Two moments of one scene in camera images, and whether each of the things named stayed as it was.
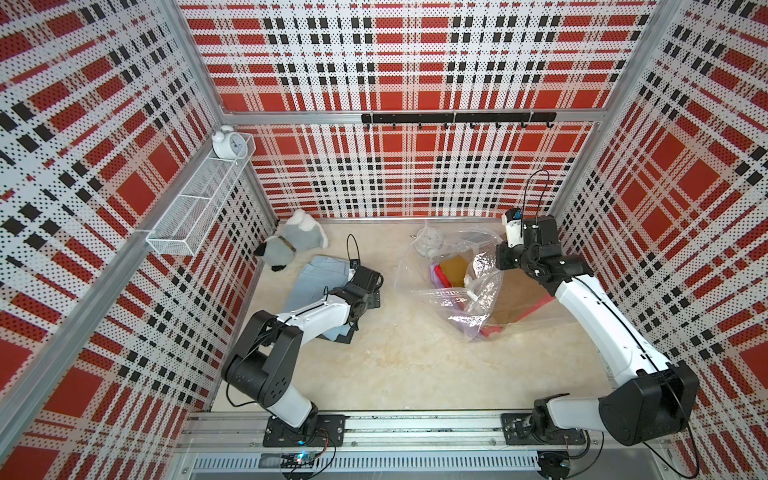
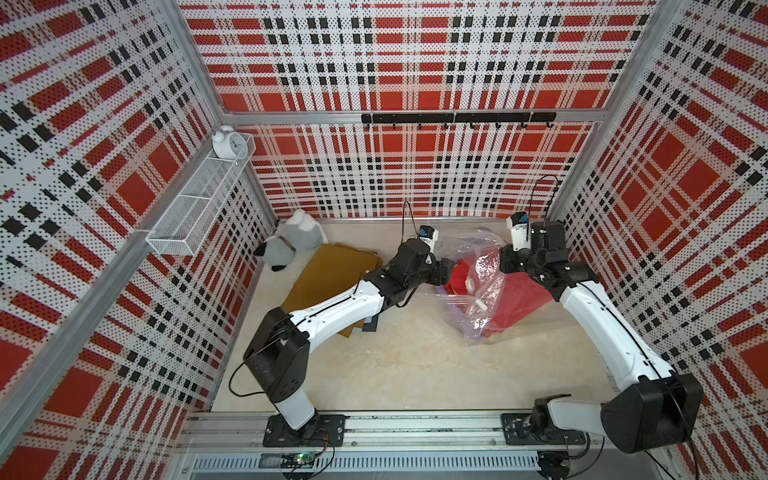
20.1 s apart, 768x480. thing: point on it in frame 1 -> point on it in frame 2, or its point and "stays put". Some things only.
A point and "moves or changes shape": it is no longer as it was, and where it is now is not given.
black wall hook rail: (471, 118) stays put
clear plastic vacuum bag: (454, 270) moves or changes shape
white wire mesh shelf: (190, 220) stays put
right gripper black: (502, 261) stays put
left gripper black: (374, 299) -> (441, 272)
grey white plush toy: (301, 232) stays put
